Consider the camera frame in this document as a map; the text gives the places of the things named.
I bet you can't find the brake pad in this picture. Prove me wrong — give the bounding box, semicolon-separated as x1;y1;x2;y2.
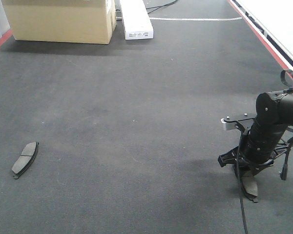
12;141;39;179
241;175;258;203

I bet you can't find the white chain strip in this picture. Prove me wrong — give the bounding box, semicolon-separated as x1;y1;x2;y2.
150;17;242;21

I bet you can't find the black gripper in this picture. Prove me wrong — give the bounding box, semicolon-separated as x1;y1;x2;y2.
218;136;289;176

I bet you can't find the conveyor side rail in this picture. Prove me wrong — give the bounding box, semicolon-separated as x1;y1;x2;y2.
229;0;293;70

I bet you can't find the long white box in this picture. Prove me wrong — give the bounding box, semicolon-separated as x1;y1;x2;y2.
120;0;154;40

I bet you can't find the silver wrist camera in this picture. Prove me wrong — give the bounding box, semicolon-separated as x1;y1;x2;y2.
220;118;240;131

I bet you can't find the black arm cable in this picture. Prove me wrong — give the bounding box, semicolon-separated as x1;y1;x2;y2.
235;69;293;234

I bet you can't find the cardboard box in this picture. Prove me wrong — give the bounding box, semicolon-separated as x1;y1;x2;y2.
2;0;116;44

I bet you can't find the dark conveyor belt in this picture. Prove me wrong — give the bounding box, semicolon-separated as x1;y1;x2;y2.
0;0;283;234

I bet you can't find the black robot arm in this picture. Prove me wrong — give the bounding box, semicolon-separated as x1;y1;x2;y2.
218;91;293;175

